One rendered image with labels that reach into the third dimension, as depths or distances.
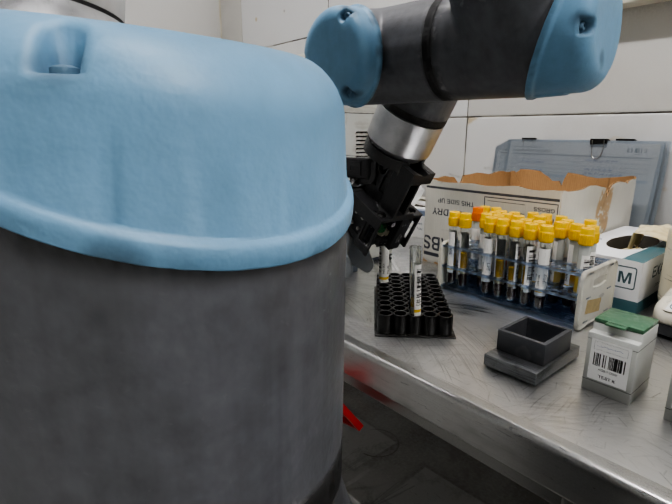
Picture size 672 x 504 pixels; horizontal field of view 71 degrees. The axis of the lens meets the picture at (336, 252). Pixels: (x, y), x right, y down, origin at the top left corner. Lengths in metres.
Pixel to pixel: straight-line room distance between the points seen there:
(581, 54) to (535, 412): 0.28
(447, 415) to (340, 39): 0.33
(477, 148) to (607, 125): 0.29
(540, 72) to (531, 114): 0.80
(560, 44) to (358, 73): 0.14
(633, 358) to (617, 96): 0.68
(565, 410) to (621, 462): 0.07
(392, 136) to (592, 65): 0.23
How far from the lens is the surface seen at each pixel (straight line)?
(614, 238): 0.84
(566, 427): 0.44
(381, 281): 0.66
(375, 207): 0.55
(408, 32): 0.38
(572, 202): 0.75
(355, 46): 0.38
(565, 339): 0.52
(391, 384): 0.50
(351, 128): 0.79
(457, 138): 1.23
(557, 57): 0.33
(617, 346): 0.48
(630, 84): 1.06
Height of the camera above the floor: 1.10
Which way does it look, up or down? 14 degrees down
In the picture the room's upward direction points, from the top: straight up
